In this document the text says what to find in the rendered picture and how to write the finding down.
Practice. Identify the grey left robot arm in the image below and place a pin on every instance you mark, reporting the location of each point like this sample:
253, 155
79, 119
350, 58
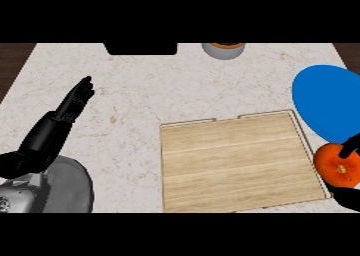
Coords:
51, 190

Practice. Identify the black appliance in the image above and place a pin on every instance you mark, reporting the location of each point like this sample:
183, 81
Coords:
141, 48

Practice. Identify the blue plate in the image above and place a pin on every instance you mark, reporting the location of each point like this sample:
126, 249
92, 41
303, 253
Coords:
331, 100

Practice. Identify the orange squash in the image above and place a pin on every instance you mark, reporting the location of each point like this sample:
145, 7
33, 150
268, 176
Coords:
339, 170

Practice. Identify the wooden tray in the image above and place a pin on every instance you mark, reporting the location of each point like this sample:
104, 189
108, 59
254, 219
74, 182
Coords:
237, 163

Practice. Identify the grey cup with orange contents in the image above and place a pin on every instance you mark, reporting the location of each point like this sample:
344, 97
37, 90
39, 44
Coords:
223, 50

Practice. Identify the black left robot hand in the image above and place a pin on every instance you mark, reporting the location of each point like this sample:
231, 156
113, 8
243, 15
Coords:
45, 136

